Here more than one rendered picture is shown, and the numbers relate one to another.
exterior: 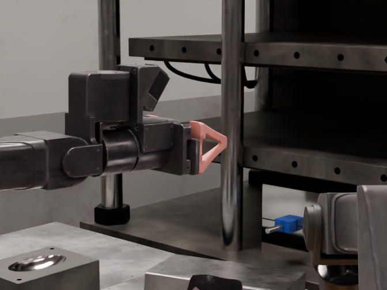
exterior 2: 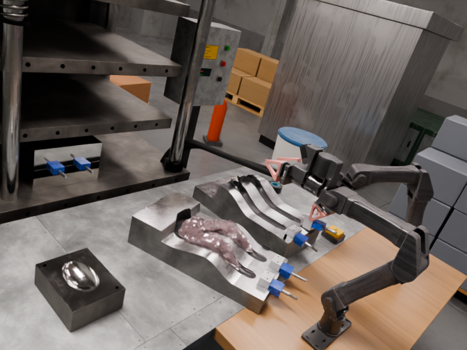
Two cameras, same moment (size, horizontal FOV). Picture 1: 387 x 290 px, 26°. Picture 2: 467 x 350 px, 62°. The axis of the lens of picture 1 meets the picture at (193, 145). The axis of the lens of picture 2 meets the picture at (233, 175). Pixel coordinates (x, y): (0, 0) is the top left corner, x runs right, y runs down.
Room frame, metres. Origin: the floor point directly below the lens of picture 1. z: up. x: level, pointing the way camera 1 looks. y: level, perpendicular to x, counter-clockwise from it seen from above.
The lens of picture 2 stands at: (1.39, 1.13, 1.64)
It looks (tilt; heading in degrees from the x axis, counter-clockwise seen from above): 25 degrees down; 263
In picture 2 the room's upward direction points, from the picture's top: 16 degrees clockwise
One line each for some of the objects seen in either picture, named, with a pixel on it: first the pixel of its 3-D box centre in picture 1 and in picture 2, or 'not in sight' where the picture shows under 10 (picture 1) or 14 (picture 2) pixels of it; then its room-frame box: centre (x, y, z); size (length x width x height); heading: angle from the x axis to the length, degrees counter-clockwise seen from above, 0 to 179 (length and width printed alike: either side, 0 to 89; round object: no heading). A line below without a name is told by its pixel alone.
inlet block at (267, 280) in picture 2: not in sight; (279, 289); (1.03, 0.18, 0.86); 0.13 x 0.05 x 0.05; 155
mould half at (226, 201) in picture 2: not in sight; (256, 206); (1.08, -0.30, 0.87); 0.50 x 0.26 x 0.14; 138
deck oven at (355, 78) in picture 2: not in sight; (349, 88); (-0.25, -3.56, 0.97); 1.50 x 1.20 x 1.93; 136
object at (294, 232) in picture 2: not in sight; (303, 241); (0.92, -0.07, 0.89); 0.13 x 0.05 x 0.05; 137
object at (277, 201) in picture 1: (365, 209); (39, 139); (2.04, -0.43, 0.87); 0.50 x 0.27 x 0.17; 138
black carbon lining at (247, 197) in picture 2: not in sight; (261, 198); (1.08, -0.28, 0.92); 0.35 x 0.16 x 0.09; 138
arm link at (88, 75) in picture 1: (83, 121); (329, 179); (0.99, 0.13, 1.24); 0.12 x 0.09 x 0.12; 135
